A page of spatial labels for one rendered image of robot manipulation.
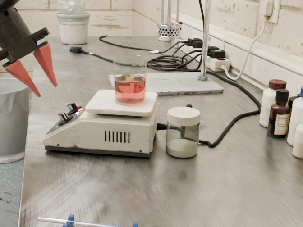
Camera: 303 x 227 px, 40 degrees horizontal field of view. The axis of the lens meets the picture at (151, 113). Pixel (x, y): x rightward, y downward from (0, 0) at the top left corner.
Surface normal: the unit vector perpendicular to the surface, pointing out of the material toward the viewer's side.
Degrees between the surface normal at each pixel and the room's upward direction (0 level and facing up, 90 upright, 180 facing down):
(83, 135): 90
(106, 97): 0
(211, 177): 0
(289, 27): 90
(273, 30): 90
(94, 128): 90
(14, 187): 0
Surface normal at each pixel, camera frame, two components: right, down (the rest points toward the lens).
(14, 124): 0.72, 0.32
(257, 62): -0.97, 0.06
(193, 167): 0.03, -0.94
